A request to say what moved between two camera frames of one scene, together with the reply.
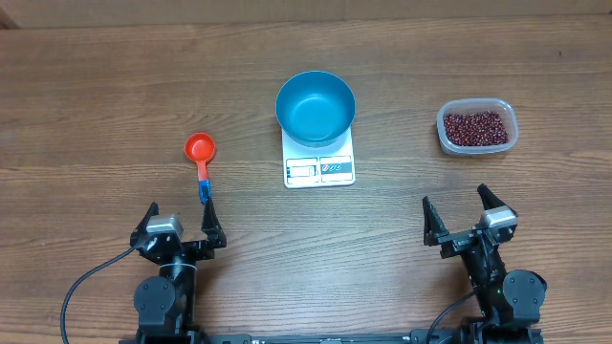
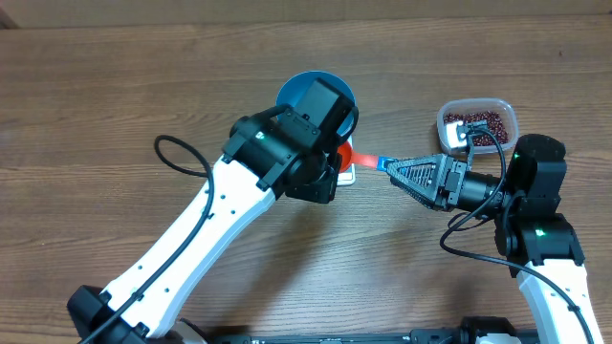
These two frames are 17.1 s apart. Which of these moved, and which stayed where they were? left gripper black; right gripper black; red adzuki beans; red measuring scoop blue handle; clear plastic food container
Moved: left gripper black; right gripper black; red measuring scoop blue handle
Stayed: red adzuki beans; clear plastic food container
